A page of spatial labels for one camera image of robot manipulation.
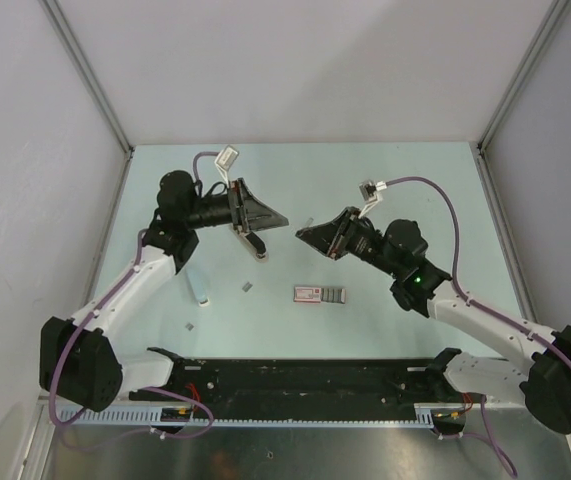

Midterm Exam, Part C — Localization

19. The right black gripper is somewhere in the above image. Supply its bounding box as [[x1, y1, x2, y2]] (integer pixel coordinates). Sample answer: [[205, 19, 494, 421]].
[[297, 207, 403, 278]]

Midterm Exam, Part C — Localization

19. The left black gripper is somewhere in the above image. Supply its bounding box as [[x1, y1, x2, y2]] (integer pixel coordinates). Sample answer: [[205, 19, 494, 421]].
[[184, 178, 287, 234]]

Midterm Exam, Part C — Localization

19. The beige black stapler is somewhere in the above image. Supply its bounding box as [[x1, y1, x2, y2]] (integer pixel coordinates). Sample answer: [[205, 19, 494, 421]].
[[230, 226, 269, 262]]

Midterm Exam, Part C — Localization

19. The red staple box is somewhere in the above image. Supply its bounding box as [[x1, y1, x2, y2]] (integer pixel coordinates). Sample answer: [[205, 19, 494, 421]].
[[293, 286, 347, 304]]

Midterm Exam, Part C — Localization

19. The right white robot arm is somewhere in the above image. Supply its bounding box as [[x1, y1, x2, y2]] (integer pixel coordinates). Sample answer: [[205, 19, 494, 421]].
[[295, 207, 571, 435]]

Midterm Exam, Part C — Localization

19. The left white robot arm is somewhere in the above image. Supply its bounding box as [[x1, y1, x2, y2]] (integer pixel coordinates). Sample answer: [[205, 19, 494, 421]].
[[39, 170, 289, 412]]

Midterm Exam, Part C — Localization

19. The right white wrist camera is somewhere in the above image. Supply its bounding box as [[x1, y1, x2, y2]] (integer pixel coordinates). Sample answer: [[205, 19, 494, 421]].
[[359, 180, 387, 218]]

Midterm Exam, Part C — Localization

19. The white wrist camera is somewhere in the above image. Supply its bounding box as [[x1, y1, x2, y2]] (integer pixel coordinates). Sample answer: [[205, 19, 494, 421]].
[[214, 145, 239, 186], [359, 180, 387, 218]]

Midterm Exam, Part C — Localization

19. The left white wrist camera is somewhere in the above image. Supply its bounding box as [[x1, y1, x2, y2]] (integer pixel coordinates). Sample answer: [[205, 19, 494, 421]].
[[214, 145, 239, 186]]

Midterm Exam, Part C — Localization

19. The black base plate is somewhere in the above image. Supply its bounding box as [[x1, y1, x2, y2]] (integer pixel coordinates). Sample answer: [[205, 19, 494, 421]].
[[124, 357, 489, 409]]

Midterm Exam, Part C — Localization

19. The aluminium front rail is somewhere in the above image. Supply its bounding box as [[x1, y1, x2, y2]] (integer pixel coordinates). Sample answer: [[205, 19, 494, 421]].
[[37, 364, 571, 436]]

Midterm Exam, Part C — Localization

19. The left aluminium corner post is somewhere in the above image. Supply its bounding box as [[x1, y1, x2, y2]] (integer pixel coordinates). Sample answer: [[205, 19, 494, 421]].
[[38, 0, 132, 153]]

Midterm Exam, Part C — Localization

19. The aluminium corner post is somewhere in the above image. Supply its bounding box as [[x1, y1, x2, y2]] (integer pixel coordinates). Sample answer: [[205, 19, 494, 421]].
[[38, 0, 132, 153], [476, 0, 571, 154]]

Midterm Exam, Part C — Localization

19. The right aluminium corner post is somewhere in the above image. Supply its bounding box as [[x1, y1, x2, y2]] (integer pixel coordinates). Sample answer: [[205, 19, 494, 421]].
[[476, 0, 571, 154]]

